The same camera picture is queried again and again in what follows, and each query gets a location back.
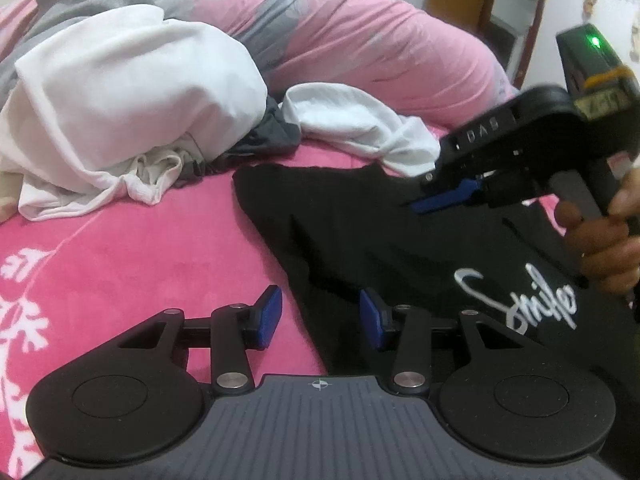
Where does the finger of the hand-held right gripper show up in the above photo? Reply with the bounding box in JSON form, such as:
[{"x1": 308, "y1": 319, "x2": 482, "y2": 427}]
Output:
[{"x1": 410, "y1": 180, "x2": 483, "y2": 216}]

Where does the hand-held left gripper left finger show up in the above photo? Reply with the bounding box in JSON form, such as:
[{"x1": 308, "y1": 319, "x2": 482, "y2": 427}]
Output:
[{"x1": 120, "y1": 285, "x2": 282, "y2": 395}]

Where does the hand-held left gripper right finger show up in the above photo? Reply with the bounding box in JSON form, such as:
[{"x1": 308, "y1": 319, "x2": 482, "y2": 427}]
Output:
[{"x1": 360, "y1": 288, "x2": 526, "y2": 396}]

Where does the black t-shirt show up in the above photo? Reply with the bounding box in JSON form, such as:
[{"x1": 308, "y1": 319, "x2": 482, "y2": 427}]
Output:
[{"x1": 232, "y1": 162, "x2": 640, "y2": 461}]

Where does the person's right hand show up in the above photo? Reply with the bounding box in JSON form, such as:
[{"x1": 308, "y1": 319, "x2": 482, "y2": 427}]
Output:
[{"x1": 556, "y1": 167, "x2": 640, "y2": 303}]

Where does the small white garment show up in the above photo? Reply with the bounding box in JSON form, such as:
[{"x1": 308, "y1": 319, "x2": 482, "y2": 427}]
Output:
[{"x1": 280, "y1": 84, "x2": 442, "y2": 177}]

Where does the pink floral blanket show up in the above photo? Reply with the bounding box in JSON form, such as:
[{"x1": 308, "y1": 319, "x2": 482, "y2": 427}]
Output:
[{"x1": 0, "y1": 125, "x2": 566, "y2": 480}]

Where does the dark grey garment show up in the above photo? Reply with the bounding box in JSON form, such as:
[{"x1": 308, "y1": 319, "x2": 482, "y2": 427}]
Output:
[{"x1": 185, "y1": 95, "x2": 303, "y2": 188}]

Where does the pink grey duvet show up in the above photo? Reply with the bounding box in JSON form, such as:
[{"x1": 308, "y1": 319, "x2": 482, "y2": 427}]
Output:
[{"x1": 0, "y1": 0, "x2": 518, "y2": 136}]

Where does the large white shirt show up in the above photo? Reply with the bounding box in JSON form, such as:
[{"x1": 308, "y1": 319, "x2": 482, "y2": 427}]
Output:
[{"x1": 0, "y1": 4, "x2": 271, "y2": 223}]

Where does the beige garment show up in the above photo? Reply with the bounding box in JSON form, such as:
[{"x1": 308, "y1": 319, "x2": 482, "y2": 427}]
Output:
[{"x1": 0, "y1": 172, "x2": 21, "y2": 222}]

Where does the light grey garment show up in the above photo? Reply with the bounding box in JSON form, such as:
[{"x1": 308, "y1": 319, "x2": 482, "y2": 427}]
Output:
[{"x1": 0, "y1": 0, "x2": 171, "y2": 96}]

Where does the long beige wall hanging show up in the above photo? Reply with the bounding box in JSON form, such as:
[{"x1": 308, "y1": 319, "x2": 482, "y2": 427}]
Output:
[{"x1": 627, "y1": 7, "x2": 640, "y2": 63}]

